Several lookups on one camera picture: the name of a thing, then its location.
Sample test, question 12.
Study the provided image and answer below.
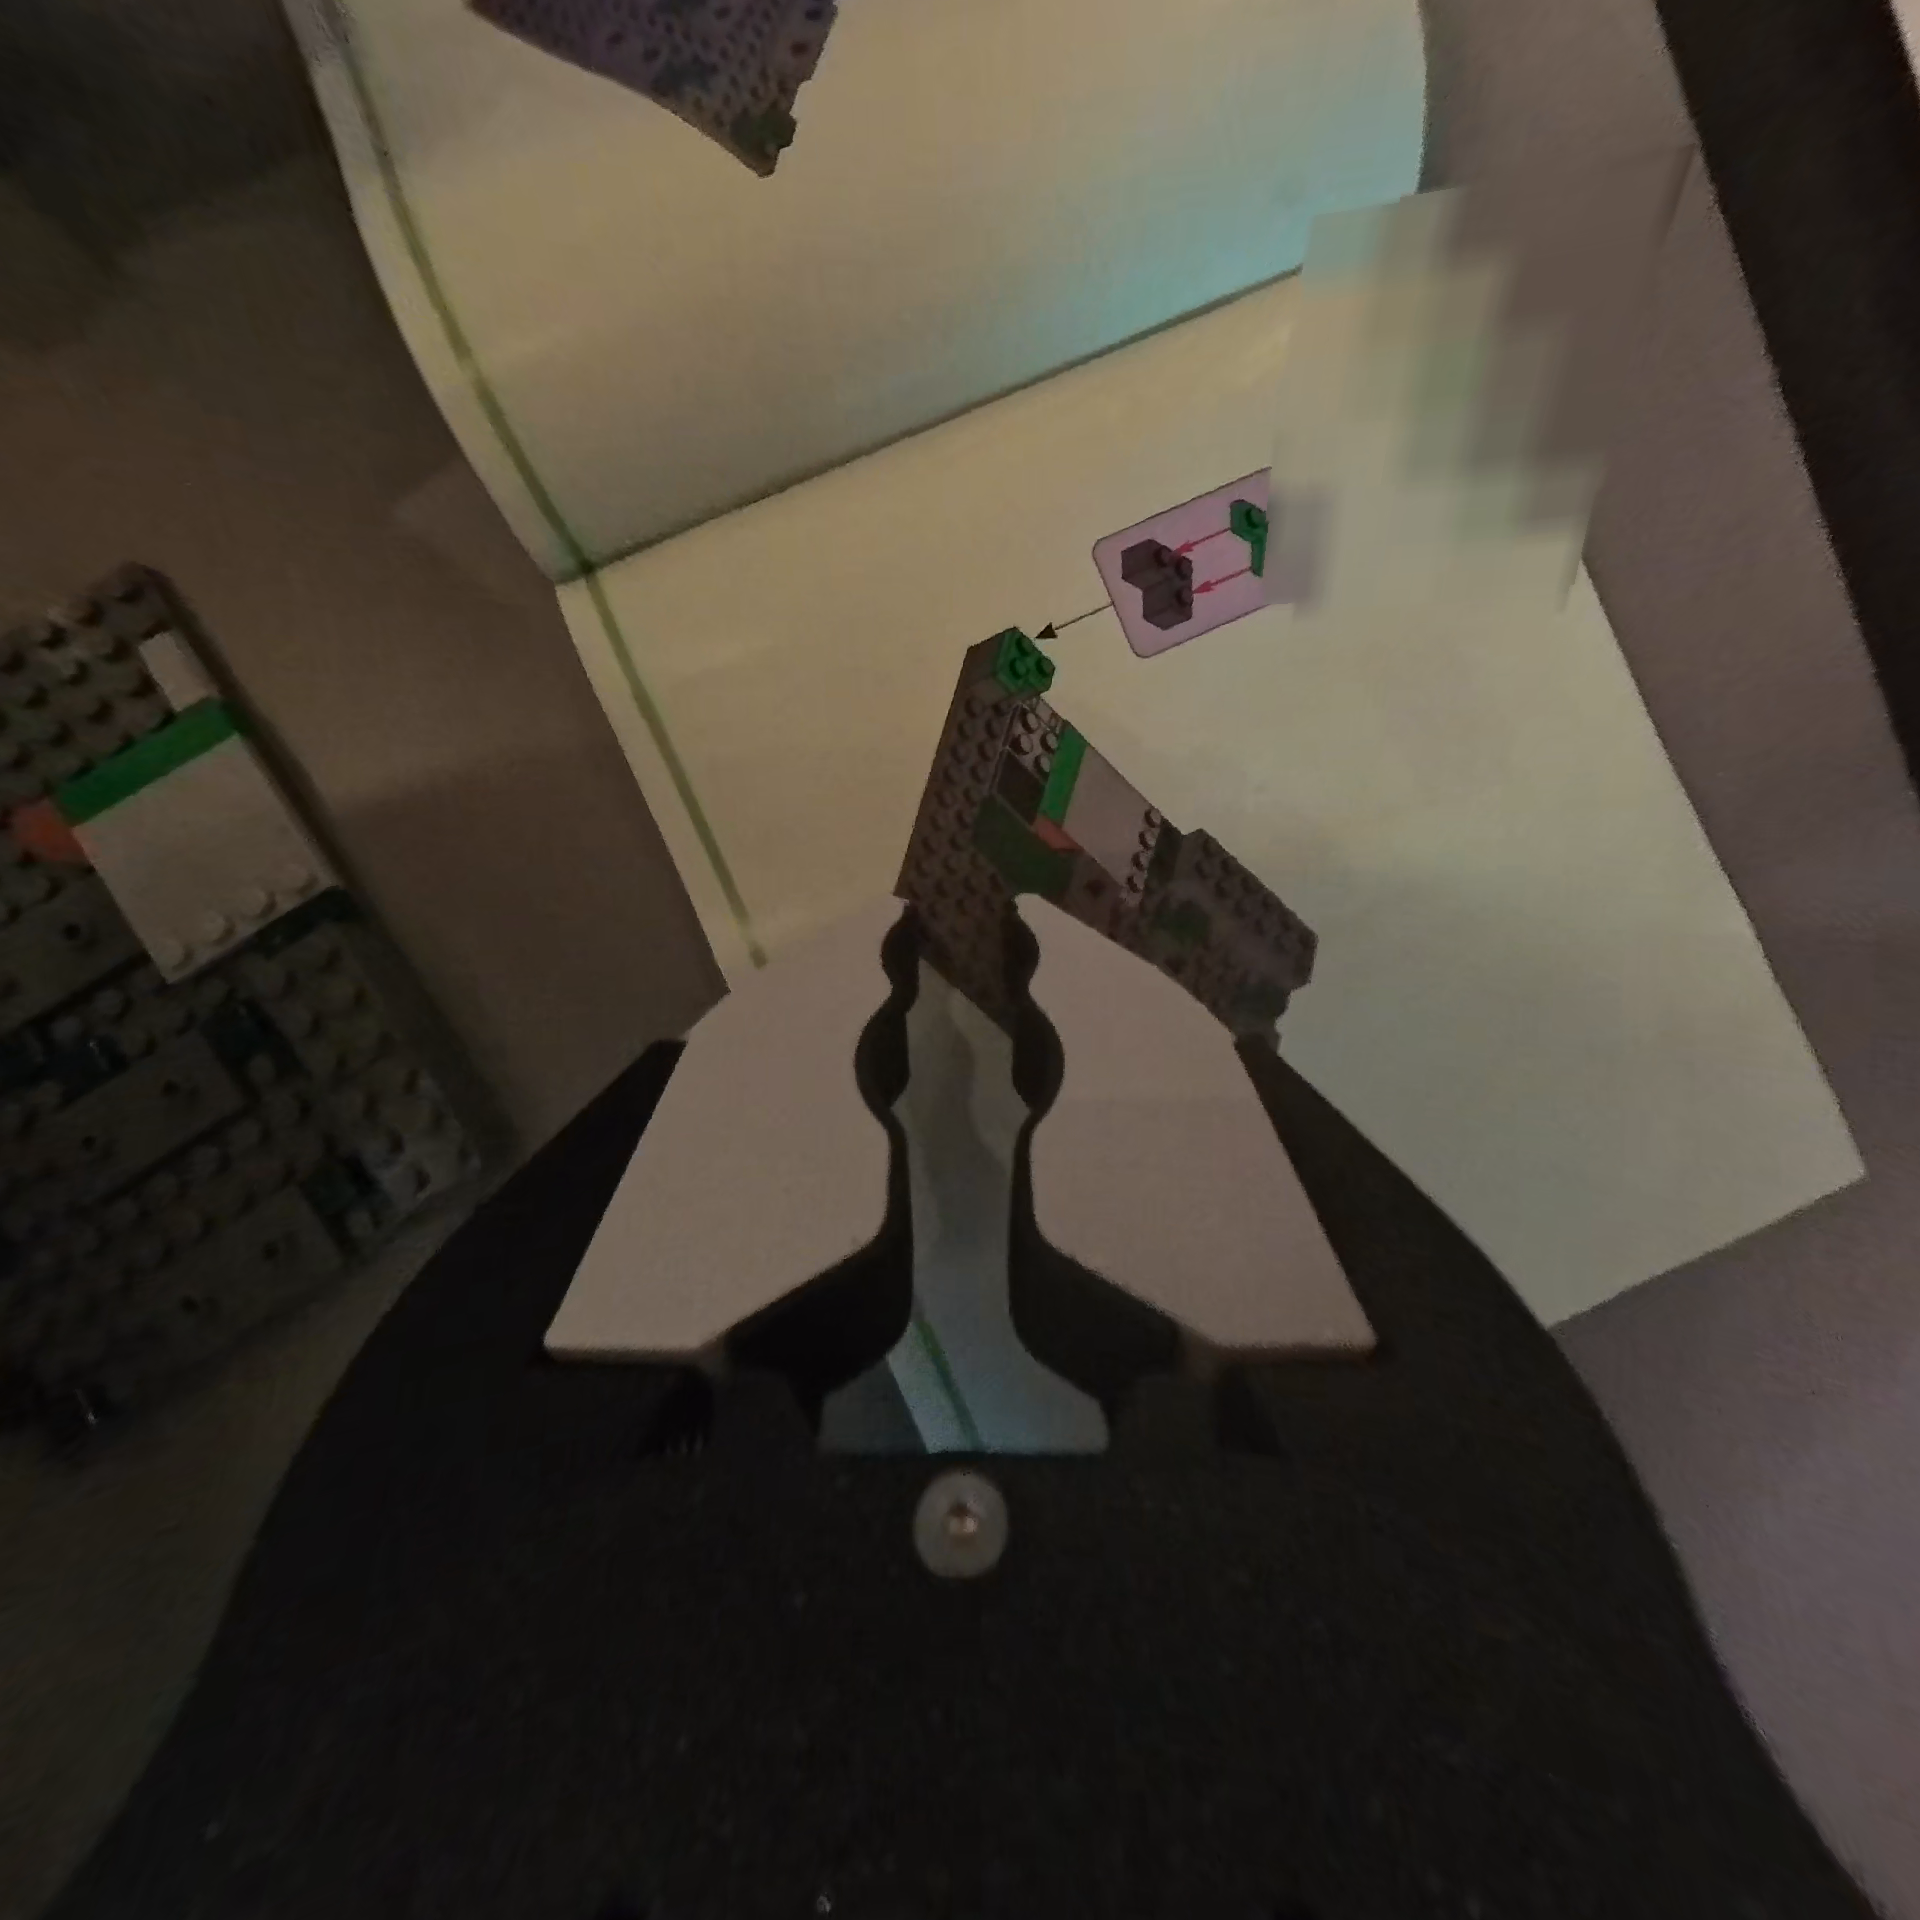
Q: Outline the brick building instruction booklet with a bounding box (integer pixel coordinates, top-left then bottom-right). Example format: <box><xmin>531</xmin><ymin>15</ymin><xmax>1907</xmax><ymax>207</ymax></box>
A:
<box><xmin>287</xmin><ymin>0</ymin><xmax>1870</xmax><ymax>1460</ymax></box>

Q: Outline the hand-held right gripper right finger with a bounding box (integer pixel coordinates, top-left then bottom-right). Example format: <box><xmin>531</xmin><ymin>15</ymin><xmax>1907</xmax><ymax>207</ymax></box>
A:
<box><xmin>995</xmin><ymin>895</ymin><xmax>1384</xmax><ymax>1362</ymax></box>

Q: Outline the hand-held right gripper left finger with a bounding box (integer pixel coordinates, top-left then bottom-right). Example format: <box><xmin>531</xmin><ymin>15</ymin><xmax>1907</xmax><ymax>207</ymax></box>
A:
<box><xmin>544</xmin><ymin>900</ymin><xmax>925</xmax><ymax>1368</ymax></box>

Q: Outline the grey toy brick baseplate build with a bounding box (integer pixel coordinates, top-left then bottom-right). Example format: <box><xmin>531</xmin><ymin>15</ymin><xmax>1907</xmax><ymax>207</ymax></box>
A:
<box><xmin>0</xmin><ymin>561</ymin><xmax>501</xmax><ymax>1460</ymax></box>

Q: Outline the grey desk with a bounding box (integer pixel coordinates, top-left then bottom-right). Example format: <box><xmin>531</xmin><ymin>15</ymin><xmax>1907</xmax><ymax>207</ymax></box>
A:
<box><xmin>0</xmin><ymin>134</ymin><xmax>1920</xmax><ymax>1801</ymax></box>

